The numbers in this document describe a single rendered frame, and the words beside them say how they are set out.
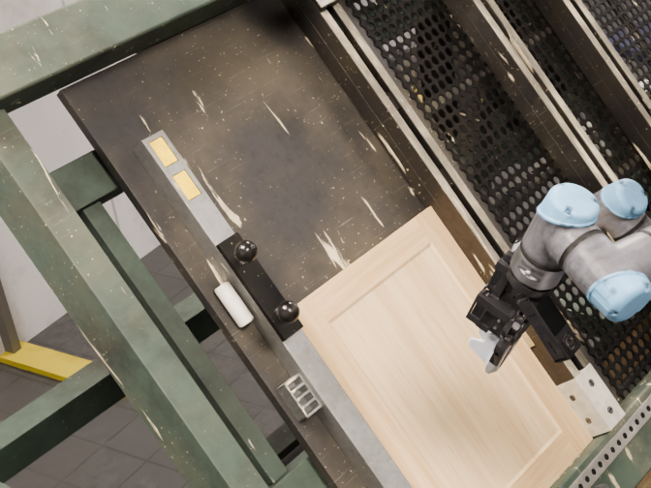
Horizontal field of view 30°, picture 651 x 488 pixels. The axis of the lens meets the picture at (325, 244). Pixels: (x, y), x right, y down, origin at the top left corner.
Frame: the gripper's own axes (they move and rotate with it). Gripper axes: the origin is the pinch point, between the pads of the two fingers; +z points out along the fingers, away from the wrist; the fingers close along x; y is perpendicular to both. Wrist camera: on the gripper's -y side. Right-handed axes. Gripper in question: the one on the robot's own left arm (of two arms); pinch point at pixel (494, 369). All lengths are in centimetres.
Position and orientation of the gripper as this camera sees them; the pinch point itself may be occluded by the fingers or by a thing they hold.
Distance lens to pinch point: 190.1
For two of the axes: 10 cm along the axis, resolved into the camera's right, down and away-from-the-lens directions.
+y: -7.8, -5.6, 2.7
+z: -2.7, 6.9, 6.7
